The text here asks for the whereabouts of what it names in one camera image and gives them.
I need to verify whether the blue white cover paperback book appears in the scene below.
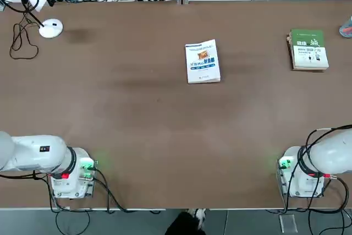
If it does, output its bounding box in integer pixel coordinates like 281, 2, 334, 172
185, 39, 222, 84

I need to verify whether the green white cover book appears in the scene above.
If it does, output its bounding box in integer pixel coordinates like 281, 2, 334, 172
287, 28, 330, 72

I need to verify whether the person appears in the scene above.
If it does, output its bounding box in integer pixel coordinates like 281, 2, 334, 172
164, 209, 207, 235

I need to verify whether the white desk lamp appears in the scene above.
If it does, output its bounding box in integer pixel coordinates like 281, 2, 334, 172
18, 0, 64, 40

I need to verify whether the grey floor plate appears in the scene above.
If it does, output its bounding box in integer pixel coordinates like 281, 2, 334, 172
279, 214, 298, 233

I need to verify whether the pale blue pen cup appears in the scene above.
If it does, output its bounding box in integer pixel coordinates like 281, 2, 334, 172
339, 16, 352, 39

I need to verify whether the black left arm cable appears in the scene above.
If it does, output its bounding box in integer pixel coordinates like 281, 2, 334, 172
0, 160, 166, 235

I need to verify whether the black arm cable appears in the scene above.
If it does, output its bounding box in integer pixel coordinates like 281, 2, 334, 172
283, 124, 352, 235
0, 160, 166, 235

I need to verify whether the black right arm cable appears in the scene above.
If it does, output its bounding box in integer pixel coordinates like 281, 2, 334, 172
283, 124, 352, 235

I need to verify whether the black lamp cable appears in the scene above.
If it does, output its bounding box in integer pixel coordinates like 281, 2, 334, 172
9, 12, 40, 61

